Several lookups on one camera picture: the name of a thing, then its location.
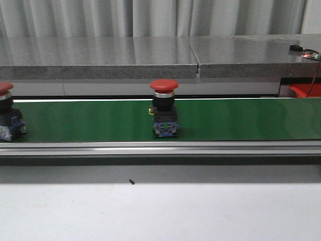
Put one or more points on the grey stone slab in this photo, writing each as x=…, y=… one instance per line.
x=254, y=56
x=97, y=58

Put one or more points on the small black sensor box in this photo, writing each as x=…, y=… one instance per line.
x=296, y=48

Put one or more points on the aluminium conveyor frame rail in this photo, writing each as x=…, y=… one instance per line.
x=161, y=153

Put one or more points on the grey stone left slab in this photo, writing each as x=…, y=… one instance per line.
x=97, y=58

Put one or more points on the red plastic bin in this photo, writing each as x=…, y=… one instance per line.
x=302, y=90

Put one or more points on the green circuit board red LED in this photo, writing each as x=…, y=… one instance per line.
x=312, y=55

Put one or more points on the grey stone right slab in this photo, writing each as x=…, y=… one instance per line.
x=254, y=56

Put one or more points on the red mushroom push button switch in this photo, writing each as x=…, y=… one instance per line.
x=163, y=110

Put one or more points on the grey pleated curtain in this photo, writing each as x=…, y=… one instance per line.
x=149, y=18

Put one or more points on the green conveyor belt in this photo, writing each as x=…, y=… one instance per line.
x=199, y=120

